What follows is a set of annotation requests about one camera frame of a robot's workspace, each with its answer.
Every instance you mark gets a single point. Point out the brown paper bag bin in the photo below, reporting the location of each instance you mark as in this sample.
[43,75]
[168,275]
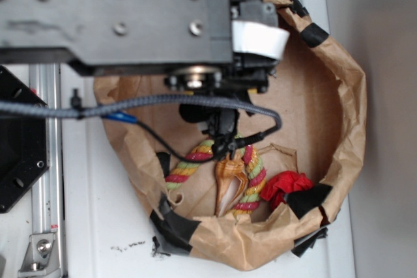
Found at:
[320,93]

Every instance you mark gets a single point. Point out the aluminium extrusion rail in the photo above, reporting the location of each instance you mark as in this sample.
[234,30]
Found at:
[48,212]

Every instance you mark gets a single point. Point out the red crumpled cloth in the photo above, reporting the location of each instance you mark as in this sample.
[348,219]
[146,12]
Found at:
[284,183]

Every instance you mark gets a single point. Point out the metal corner bracket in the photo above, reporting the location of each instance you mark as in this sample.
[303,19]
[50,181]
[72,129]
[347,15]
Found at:
[42,257]

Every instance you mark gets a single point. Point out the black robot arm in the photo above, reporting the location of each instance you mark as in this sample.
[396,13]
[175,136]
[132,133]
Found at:
[210,51]

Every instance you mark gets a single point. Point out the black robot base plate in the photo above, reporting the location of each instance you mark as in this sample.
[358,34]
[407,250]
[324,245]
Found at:
[24,155]

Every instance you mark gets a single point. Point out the orange striped seashell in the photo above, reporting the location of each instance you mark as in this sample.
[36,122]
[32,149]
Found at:
[231,182]

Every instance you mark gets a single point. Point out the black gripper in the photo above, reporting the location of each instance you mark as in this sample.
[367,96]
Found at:
[221,94]

